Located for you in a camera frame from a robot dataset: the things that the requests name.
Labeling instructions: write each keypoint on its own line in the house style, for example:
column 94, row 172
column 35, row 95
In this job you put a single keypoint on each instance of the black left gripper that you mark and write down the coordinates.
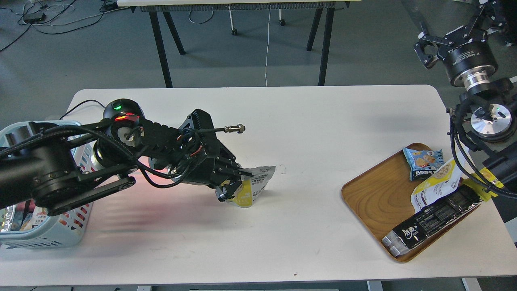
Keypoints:
column 208, row 162

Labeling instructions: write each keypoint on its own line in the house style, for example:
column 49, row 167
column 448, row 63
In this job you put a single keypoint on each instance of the yellow white snack pouch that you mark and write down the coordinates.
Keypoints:
column 251, row 187

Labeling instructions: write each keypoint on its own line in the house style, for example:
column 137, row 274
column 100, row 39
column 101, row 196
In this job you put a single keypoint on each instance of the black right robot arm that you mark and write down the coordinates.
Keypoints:
column 486, row 112

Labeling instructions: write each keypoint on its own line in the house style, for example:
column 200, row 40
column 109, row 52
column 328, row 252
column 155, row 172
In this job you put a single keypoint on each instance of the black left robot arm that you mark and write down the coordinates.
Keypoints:
column 63, row 167

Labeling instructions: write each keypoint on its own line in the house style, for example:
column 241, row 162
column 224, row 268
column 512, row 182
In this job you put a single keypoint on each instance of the blue biscuit snack packet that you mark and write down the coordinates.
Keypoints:
column 423, row 163

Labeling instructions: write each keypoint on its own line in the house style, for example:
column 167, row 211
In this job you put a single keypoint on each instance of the snack packets inside basket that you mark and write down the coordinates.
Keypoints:
column 22, row 217

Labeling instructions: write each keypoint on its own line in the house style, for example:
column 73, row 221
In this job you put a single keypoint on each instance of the light blue plastic basket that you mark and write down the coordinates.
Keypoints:
column 39, row 230

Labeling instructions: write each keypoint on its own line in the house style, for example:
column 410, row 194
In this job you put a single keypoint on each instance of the yellow white snack bag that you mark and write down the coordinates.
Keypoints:
column 442, row 183

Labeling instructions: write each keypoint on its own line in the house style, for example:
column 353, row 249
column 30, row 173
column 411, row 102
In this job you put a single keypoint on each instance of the black long snack package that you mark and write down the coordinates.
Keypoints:
column 429, row 221

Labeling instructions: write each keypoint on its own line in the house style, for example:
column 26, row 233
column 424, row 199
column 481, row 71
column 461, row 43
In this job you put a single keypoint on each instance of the yellow cartoon face snack packet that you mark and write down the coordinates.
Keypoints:
column 479, row 189

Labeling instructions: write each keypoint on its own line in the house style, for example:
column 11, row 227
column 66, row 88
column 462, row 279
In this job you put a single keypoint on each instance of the black barcode scanner red window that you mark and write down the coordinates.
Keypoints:
column 123, row 110

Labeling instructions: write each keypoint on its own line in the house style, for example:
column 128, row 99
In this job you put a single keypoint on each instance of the wooden tray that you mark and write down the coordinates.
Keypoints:
column 380, row 198

